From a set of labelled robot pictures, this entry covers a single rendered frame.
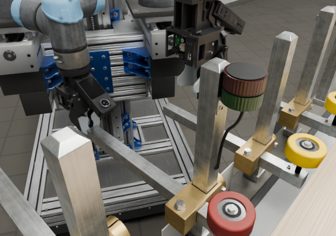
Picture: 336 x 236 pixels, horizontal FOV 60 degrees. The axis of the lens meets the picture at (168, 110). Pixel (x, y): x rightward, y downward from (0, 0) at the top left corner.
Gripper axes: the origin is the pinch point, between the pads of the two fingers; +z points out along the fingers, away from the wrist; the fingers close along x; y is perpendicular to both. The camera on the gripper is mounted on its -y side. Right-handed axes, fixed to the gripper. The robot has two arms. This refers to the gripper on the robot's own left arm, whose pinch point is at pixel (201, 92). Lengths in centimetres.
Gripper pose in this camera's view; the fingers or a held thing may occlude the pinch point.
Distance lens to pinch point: 59.1
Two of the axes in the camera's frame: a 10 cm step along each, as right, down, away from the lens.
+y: -6.9, 3.8, -6.2
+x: 7.3, 3.8, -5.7
